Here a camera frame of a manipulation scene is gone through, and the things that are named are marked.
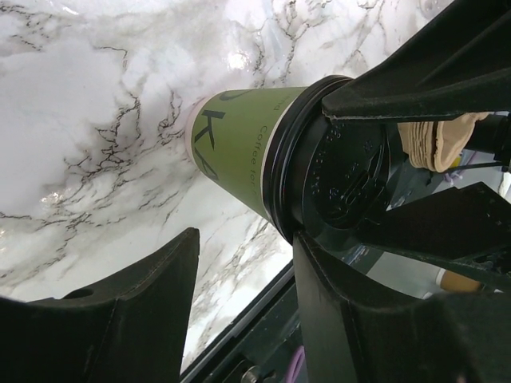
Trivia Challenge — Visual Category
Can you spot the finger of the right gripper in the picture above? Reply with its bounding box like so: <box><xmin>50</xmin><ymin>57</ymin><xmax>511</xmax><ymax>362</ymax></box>
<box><xmin>358</xmin><ymin>182</ymin><xmax>510</xmax><ymax>291</ymax></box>
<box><xmin>322</xmin><ymin>0</ymin><xmax>510</xmax><ymax>121</ymax></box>

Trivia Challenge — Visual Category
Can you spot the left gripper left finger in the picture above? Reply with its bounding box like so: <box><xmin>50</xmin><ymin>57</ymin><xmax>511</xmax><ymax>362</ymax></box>
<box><xmin>1</xmin><ymin>228</ymin><xmax>200</xmax><ymax>382</ymax></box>

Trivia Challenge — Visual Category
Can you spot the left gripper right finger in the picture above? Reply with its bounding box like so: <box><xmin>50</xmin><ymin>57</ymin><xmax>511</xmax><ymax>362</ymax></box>
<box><xmin>293</xmin><ymin>232</ymin><xmax>510</xmax><ymax>382</ymax></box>

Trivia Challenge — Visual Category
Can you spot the cardboard cup carrier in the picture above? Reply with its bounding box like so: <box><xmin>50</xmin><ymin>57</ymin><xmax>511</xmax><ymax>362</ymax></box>
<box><xmin>398</xmin><ymin>113</ymin><xmax>489</xmax><ymax>173</ymax></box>

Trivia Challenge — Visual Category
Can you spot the black coffee lid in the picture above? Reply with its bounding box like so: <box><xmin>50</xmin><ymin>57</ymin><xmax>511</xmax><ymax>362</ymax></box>
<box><xmin>263</xmin><ymin>75</ymin><xmax>400</xmax><ymax>250</ymax></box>

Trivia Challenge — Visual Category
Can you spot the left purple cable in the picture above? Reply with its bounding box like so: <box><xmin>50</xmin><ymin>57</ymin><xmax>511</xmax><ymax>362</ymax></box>
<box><xmin>285</xmin><ymin>345</ymin><xmax>307</xmax><ymax>383</ymax></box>

